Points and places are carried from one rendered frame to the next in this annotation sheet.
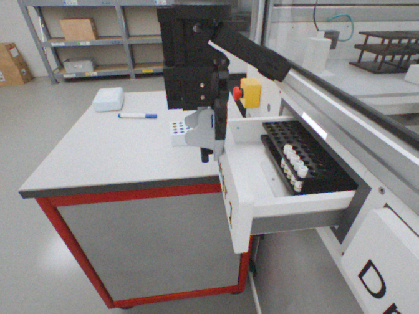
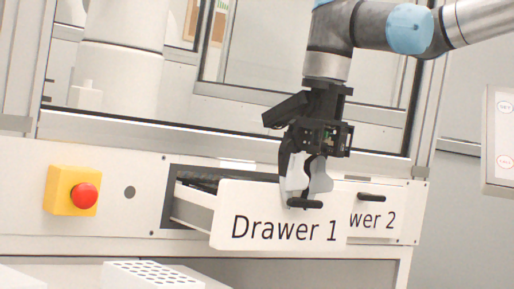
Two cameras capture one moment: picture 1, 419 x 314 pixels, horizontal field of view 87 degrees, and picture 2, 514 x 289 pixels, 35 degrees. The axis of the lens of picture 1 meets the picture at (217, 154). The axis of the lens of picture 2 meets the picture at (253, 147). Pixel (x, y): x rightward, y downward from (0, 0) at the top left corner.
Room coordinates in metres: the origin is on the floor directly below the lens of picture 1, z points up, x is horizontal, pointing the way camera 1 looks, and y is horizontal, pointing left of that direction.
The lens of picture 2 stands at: (1.10, 1.07, 1.05)
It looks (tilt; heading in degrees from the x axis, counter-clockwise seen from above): 3 degrees down; 237
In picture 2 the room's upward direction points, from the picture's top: 10 degrees clockwise
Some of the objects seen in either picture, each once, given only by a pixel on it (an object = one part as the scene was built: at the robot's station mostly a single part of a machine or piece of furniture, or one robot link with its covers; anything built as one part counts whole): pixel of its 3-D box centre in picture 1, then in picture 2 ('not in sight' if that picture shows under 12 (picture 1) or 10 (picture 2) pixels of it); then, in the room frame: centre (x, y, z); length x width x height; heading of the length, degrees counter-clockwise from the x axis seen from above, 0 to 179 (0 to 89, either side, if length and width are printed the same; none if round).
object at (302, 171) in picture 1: (300, 180); not in sight; (0.25, -0.12, 0.89); 0.01 x 0.01 x 0.05
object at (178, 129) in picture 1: (191, 131); (151, 285); (0.59, 0.08, 0.78); 0.12 x 0.08 x 0.04; 102
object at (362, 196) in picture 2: not in sight; (368, 196); (0.02, -0.17, 0.91); 0.07 x 0.04 x 0.01; 7
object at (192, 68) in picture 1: (197, 59); (320, 118); (0.31, 0.03, 1.04); 0.09 x 0.08 x 0.12; 97
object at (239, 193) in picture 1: (226, 161); (285, 217); (0.32, -0.02, 0.87); 0.29 x 0.02 x 0.11; 7
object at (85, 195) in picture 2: (238, 93); (83, 195); (0.65, -0.06, 0.88); 0.04 x 0.03 x 0.04; 7
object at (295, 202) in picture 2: (211, 147); (300, 202); (0.31, 0.01, 0.91); 0.07 x 0.04 x 0.01; 7
